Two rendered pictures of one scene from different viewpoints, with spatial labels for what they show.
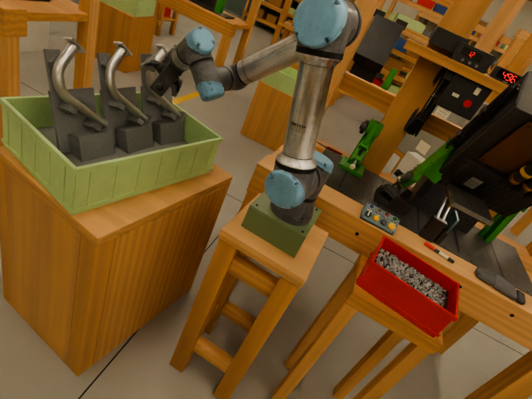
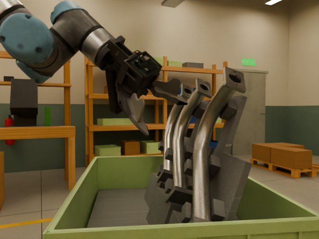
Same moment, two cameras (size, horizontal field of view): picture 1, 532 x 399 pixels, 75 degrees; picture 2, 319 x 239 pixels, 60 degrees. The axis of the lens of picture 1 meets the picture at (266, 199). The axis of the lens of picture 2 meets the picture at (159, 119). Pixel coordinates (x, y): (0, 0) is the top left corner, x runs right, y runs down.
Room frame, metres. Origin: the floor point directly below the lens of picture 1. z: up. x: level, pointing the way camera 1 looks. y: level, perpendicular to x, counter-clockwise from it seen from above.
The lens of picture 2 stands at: (1.68, 0.22, 1.12)
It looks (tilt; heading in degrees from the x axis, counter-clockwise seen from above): 2 degrees down; 150
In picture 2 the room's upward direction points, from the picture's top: straight up
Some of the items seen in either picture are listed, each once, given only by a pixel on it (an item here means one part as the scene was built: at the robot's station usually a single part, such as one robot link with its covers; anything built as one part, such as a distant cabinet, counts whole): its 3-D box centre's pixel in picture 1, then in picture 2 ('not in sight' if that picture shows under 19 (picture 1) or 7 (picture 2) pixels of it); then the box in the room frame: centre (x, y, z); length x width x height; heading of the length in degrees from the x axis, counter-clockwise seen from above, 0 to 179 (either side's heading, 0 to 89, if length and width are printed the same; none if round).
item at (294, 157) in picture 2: not in sight; (287, 158); (-1.61, 4.93, 0.22); 1.20 x 0.81 x 0.44; 168
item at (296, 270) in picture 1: (277, 234); not in sight; (1.02, -0.09, 0.83); 0.32 x 0.32 x 0.04; 79
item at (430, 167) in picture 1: (438, 164); not in sight; (1.52, -0.61, 1.17); 0.13 x 0.12 x 0.20; 81
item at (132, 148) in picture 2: not in sight; (161, 110); (-3.27, 3.11, 1.12); 3.01 x 0.54 x 2.23; 83
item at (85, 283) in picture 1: (117, 237); not in sight; (1.10, 0.53, 0.39); 0.68 x 0.52 x 0.79; 161
